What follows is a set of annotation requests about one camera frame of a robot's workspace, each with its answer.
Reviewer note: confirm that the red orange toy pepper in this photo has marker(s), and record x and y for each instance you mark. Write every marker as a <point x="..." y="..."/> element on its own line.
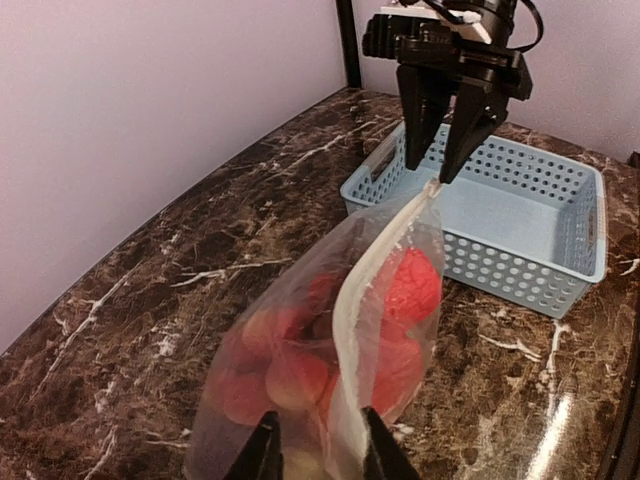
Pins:
<point x="392" y="368"/>

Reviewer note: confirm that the red lychee bunch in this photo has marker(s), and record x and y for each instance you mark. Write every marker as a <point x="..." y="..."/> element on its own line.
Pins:
<point x="281" y="358"/>

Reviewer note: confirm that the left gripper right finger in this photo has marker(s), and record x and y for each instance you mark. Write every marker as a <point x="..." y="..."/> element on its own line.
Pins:
<point x="384" y="459"/>

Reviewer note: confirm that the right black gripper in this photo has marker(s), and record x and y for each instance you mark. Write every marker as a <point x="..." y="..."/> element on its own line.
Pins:
<point x="485" y="77"/>

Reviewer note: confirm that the light blue plastic basket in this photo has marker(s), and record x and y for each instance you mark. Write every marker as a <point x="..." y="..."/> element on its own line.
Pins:
<point x="525" y="225"/>

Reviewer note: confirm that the clear dotted zip bag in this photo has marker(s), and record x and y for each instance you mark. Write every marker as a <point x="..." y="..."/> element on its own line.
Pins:
<point x="341" y="341"/>

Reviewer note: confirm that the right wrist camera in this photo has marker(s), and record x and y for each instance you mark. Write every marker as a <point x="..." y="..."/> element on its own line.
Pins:
<point x="417" y="19"/>

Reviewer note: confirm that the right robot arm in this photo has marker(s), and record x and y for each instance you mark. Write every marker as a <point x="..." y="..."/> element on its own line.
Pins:
<point x="500" y="15"/>

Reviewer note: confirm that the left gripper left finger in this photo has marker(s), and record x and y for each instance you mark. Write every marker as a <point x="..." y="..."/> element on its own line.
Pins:
<point x="260" y="457"/>

